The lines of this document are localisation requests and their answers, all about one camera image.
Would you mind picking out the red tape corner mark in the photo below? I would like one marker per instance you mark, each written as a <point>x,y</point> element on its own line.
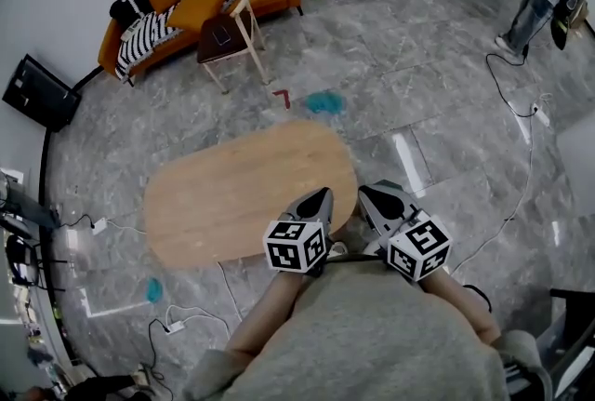
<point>283,97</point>

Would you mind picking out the black white striped blanket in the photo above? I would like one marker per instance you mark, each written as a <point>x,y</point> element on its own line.
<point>139,41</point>

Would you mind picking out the dark chair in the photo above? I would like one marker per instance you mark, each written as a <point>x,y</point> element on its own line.
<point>28,259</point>

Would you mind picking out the right hand-held gripper camera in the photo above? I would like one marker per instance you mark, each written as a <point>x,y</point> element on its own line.
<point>416,217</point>

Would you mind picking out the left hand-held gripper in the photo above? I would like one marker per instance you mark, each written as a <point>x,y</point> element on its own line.
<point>295,248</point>

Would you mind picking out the white power strip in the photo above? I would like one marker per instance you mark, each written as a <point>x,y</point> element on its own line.
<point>99,225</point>
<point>174,327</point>
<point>541,113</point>

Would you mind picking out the large teal cloth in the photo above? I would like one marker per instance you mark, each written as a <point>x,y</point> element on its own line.
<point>325,102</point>

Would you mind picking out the person's right forearm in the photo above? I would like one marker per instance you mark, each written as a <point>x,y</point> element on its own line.
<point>465,311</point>

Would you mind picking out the person's grey shirt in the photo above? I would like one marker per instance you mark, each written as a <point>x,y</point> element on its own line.
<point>362,338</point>

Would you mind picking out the oval wooden table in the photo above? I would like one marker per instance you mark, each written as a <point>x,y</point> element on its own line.
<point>232,194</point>

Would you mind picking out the white tape corner mark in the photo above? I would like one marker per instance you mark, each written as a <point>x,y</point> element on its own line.
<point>111,308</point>

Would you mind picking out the black phone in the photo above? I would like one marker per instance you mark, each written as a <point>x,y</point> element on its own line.
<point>221,36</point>

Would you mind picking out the black white striped pillow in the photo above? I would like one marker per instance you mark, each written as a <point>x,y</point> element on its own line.
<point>130,4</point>

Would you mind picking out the small teal cloth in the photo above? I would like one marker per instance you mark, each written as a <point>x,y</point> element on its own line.
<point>154,290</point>

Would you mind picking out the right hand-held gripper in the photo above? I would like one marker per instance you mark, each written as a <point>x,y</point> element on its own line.
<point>418,248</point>

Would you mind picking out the grey oval backpack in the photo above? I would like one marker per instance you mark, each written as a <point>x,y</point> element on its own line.
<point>564,17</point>

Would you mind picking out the person's left forearm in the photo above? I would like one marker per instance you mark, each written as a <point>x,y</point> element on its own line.
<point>265,320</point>

